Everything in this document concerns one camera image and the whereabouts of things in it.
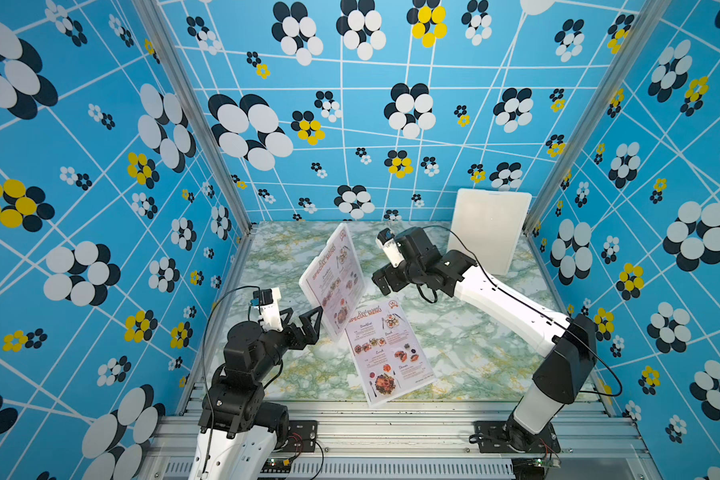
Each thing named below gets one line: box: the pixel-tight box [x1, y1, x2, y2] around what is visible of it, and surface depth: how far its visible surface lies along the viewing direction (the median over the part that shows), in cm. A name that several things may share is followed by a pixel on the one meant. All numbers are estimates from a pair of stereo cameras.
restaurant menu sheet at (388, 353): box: [344, 299, 437, 408], surface depth 89 cm
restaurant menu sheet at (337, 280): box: [306, 228, 365, 335], surface depth 84 cm
